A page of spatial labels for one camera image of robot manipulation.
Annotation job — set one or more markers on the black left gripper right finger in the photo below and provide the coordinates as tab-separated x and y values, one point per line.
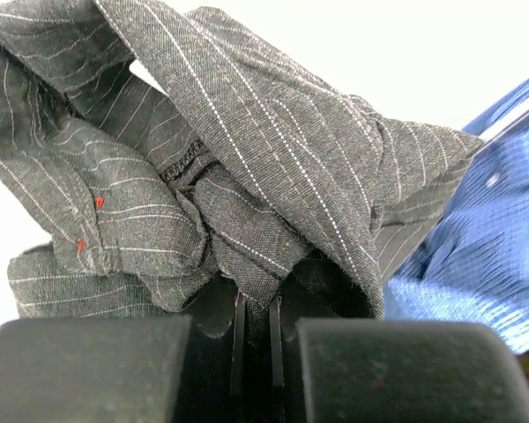
300	317

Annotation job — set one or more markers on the blue checked shirt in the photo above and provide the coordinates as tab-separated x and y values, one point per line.
474	265

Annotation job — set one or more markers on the dark pinstriped shirt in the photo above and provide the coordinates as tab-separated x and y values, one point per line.
159	149

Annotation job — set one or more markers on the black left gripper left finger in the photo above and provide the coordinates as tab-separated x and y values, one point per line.
214	363

